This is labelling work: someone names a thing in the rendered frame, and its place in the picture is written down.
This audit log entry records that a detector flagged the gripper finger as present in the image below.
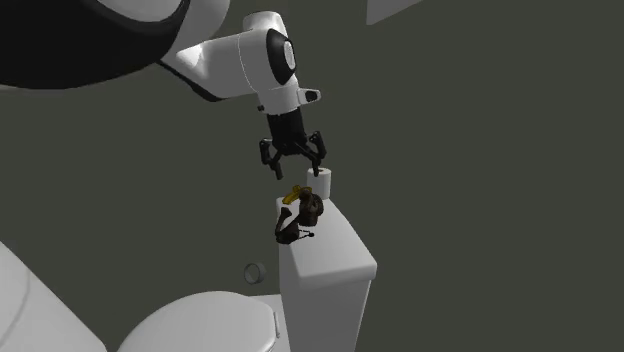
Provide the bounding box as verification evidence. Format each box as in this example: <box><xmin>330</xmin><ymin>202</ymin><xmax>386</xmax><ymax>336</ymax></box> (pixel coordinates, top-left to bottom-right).
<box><xmin>298</xmin><ymin>129</ymin><xmax>328</xmax><ymax>178</ymax></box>
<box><xmin>258</xmin><ymin>138</ymin><xmax>287</xmax><ymax>182</ymax></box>

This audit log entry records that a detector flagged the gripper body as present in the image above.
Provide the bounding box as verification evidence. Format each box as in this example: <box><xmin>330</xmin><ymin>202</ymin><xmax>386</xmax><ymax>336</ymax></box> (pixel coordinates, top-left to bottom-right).
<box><xmin>265</xmin><ymin>108</ymin><xmax>312</xmax><ymax>157</ymax></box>

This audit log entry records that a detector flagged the white toilet paper roll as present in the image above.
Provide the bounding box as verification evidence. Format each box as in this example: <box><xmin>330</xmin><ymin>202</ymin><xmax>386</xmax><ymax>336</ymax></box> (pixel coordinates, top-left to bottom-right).
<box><xmin>306</xmin><ymin>166</ymin><xmax>333</xmax><ymax>201</ymax></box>

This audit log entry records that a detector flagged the yellow banana-shaped object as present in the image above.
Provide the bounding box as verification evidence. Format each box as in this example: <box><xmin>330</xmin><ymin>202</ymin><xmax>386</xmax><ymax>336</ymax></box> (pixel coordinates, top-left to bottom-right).
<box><xmin>282</xmin><ymin>184</ymin><xmax>306</xmax><ymax>205</ymax></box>

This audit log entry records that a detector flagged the dark brown round figure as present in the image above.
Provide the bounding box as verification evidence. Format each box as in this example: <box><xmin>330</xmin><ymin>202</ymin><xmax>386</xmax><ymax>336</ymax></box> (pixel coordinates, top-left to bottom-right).
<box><xmin>296</xmin><ymin>187</ymin><xmax>325</xmax><ymax>228</ymax></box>

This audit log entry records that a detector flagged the dark brown figure with stick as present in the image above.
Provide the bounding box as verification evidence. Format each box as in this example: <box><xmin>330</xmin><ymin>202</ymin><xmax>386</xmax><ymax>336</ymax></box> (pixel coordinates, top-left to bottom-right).
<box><xmin>273</xmin><ymin>206</ymin><xmax>316</xmax><ymax>246</ymax></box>

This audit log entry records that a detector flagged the grey wall ring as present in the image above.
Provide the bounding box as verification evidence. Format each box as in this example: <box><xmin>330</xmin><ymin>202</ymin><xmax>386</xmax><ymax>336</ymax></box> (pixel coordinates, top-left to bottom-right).
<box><xmin>243</xmin><ymin>261</ymin><xmax>268</xmax><ymax>286</ymax></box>

